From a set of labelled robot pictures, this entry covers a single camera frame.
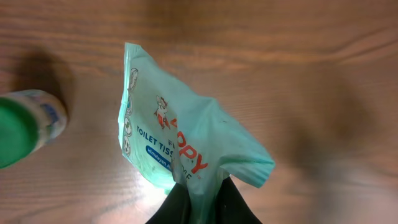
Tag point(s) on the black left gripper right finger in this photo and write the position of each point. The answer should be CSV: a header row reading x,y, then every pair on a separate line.
x,y
231,208

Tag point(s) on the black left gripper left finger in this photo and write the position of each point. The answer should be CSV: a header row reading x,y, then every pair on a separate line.
x,y
175,209

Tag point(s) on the mint green tissue pack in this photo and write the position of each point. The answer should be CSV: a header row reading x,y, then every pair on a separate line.
x,y
174,136

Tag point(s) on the green lidded white jar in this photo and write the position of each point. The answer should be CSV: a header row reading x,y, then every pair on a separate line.
x,y
30,119

